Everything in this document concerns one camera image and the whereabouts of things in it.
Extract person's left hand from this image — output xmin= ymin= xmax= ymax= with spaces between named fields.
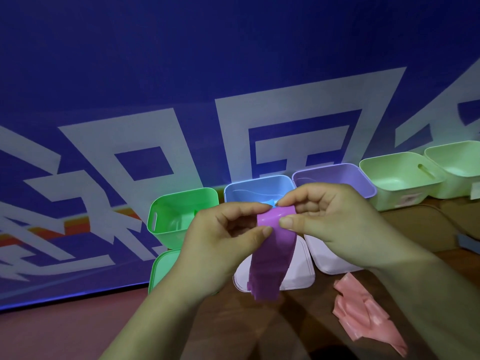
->
xmin=164 ymin=201 xmax=273 ymax=309

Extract person's right hand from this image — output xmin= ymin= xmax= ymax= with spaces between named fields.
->
xmin=278 ymin=182 xmax=429 ymax=273

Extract purple ribbon strip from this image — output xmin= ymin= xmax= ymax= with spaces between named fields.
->
xmin=248 ymin=206 xmax=298 ymax=303

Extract person's right forearm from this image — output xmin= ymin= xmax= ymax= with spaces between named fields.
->
xmin=369 ymin=253 xmax=480 ymax=360

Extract person's left forearm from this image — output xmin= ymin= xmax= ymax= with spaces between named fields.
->
xmin=99 ymin=281 xmax=211 ymax=360

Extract white plastic bin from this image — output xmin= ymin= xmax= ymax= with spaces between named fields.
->
xmin=303 ymin=232 xmax=365 ymax=276
xmin=233 ymin=235 xmax=316 ymax=294

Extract blue plastic bin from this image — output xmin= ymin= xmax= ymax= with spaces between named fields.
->
xmin=224 ymin=175 xmax=297 ymax=207

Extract purple plastic bin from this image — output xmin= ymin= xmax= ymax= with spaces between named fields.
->
xmin=292 ymin=163 xmax=377 ymax=199

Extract bright green plastic bin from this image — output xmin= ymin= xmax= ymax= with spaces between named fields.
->
xmin=147 ymin=187 xmax=220 ymax=249
xmin=148 ymin=249 xmax=182 ymax=294

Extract pink ribbon strip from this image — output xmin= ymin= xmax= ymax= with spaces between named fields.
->
xmin=332 ymin=272 xmax=409 ymax=358

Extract pale green plastic bin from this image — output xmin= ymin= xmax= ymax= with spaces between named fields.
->
xmin=424 ymin=140 xmax=480 ymax=200
xmin=359 ymin=151 xmax=448 ymax=212

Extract blue and white printed banner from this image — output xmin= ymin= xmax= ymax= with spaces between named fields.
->
xmin=0 ymin=0 xmax=480 ymax=312

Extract grey blue flat object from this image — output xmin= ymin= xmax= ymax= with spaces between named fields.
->
xmin=457 ymin=232 xmax=480 ymax=256

